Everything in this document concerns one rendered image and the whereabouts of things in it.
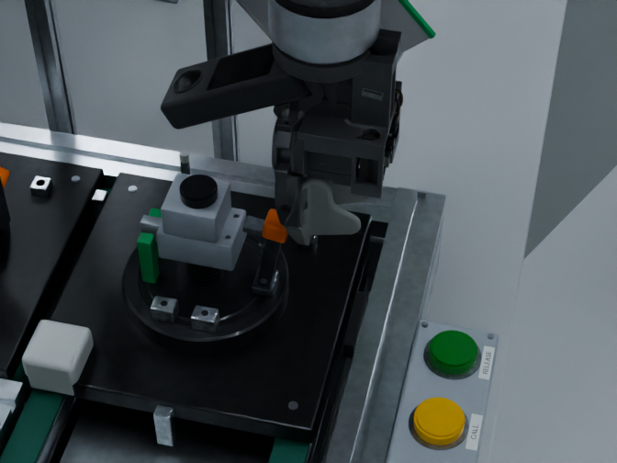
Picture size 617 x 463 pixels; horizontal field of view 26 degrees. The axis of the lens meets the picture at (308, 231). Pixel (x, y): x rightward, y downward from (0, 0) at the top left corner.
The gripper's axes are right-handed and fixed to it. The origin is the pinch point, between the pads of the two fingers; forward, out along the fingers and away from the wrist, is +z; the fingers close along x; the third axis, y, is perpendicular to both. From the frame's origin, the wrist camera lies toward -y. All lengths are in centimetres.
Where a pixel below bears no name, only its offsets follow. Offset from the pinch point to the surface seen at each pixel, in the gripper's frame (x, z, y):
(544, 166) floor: 123, 107, 19
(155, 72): 38, 21, -26
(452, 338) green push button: -0.6, 9.6, 13.2
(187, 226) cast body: -2.1, -0.4, -8.4
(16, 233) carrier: 2.5, 9.6, -26.3
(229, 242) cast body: -1.5, 1.2, -5.1
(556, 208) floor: 112, 107, 23
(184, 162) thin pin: 5.2, 0.0, -10.9
